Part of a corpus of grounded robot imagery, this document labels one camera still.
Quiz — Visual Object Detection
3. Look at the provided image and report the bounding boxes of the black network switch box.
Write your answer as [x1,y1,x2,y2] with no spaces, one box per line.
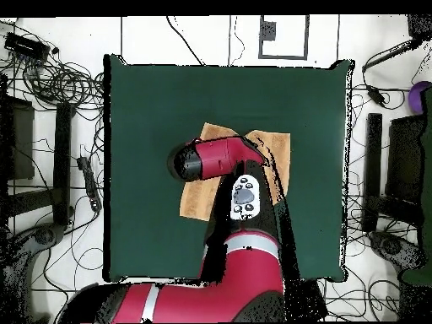
[3,31,51,62]

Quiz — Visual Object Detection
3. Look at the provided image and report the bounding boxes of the dark green table cloth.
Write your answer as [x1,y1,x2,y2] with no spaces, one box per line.
[103,53,354,283]

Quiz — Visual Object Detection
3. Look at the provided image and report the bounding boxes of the black power adapter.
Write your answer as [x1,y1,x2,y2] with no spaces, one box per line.
[365,84,386,108]

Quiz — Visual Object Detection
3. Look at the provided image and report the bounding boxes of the orange terry towel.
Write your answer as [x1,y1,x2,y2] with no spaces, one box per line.
[179,121,291,222]

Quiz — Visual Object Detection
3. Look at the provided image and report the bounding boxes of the dark flat panel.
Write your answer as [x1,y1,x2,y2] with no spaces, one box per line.
[0,94,35,181]
[385,113,427,205]

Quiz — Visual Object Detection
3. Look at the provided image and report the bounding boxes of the black rod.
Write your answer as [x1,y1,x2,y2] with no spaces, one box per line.
[361,37,423,73]

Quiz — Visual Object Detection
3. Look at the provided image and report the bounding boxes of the long black cable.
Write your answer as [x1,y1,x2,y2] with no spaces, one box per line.
[165,15,206,67]

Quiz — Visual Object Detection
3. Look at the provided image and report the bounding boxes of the tangled black cables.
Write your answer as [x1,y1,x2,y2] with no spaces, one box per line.
[0,19,105,112]

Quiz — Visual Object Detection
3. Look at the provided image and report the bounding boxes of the black upright bar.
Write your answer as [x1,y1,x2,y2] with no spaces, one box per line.
[52,101,74,226]
[361,112,384,233]

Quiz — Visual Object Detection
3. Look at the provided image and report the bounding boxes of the purple bowl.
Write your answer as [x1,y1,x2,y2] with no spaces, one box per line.
[407,80,432,115]

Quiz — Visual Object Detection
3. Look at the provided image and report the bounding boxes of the black power strip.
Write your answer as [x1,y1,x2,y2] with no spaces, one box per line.
[76,155,103,213]

